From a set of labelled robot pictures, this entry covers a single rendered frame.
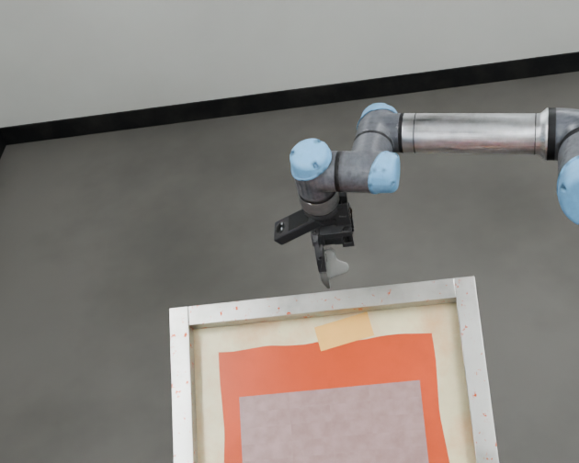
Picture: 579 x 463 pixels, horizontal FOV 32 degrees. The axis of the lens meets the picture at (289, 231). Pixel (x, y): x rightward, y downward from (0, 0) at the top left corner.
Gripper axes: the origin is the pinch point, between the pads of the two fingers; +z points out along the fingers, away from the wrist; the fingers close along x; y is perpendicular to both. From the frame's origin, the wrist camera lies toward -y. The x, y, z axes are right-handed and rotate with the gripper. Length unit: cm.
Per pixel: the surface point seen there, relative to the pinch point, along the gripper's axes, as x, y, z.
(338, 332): -21.3, 2.8, -6.8
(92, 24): 266, -131, 171
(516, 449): 18, 45, 161
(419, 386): -32.6, 16.9, -3.7
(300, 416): -36.1, -5.5, -2.8
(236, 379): -28.3, -17.3, -4.8
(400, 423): -38.9, 12.7, -2.0
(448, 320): -21.1, 23.5, -6.8
